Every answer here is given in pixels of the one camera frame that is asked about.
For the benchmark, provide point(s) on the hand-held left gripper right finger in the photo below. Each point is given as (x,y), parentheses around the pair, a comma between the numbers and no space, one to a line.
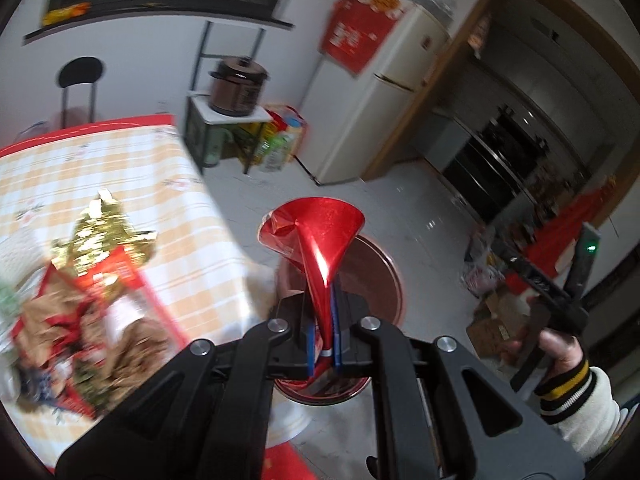
(339,350)

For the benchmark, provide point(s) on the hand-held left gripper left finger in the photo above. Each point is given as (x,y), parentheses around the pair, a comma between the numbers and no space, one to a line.
(311,355)

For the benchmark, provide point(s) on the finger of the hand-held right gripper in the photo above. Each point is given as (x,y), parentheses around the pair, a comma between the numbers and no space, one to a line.
(517,262)

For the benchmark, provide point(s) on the brown round waste bin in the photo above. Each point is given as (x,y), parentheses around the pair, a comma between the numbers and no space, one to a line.
(375,285)

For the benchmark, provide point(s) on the red foil wrapper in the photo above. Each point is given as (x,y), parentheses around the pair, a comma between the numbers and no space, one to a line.
(320,230)

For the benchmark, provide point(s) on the person's right hand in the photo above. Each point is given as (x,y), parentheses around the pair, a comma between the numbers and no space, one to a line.
(562,355)

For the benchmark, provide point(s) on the pile of plastic bags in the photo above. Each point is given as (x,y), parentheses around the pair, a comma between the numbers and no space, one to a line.
(482,260)

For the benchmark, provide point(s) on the red cloth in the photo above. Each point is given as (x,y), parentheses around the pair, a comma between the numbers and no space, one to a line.
(565,220)

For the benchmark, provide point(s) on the built-in black oven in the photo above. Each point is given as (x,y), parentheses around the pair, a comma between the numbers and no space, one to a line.
(500,160)

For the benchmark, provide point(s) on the grey kitchen cabinet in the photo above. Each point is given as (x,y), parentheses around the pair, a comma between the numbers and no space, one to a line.
(445,145)

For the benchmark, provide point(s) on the pile of brown scraps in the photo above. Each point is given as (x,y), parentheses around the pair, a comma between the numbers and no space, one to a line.
(140,345)

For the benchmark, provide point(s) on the red cardboard box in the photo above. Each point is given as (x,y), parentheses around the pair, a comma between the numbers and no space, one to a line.
(127,270)

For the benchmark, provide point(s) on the green white sack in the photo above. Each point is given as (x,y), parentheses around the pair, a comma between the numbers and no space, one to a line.
(275,152)

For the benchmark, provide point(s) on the cream refrigerator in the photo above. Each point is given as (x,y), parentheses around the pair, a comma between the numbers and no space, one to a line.
(360,120)

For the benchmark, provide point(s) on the checkered tablecloth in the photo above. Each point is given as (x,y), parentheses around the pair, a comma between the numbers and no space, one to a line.
(150,185)

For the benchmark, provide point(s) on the red shopping bag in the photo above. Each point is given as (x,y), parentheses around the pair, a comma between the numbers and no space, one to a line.
(292,120)

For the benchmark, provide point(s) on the gold foil wrapper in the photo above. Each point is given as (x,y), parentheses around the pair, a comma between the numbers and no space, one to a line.
(100,230)

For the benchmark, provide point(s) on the metal storage rack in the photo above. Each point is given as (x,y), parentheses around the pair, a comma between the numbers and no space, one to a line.
(225,120)

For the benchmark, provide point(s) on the brown pressure cooker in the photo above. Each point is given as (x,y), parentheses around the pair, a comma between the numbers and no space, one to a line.
(237,87)

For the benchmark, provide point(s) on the red hanging bag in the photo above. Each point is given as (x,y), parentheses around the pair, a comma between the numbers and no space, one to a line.
(357,35)

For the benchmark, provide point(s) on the red patterned undercloth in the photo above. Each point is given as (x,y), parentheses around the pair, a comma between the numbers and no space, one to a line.
(100,124)

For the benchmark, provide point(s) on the dark window sill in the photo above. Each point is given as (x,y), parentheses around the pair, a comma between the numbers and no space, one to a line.
(200,12)

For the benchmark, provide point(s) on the black round-back chair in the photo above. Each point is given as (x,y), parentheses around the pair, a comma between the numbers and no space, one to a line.
(82,72)

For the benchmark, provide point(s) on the yellow snack packet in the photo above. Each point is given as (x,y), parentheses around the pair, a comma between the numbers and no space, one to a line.
(65,12)

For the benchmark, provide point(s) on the wooden door frame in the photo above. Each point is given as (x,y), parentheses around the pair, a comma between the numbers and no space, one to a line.
(430,110)

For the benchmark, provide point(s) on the door frame hanging decoration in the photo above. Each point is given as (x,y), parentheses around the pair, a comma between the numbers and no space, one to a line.
(481,35)

